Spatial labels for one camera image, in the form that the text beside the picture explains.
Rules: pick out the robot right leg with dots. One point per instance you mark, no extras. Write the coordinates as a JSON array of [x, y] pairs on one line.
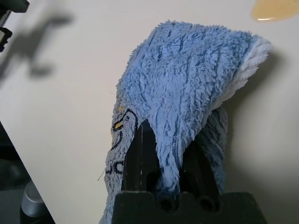
[[31, 198]]

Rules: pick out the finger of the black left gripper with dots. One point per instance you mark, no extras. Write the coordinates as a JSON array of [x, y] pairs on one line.
[[21, 4], [5, 40]]

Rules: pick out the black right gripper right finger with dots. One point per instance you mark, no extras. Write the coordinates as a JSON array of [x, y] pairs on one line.
[[198, 168]]

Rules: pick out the blue fluffy embroidered rag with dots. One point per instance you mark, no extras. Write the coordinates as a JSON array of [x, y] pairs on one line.
[[177, 77]]

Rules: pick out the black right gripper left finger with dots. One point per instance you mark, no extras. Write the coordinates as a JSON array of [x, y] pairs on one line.
[[140, 163]]

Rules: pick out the yellowish liquid puddle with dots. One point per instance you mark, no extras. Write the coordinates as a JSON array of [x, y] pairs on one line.
[[273, 10]]

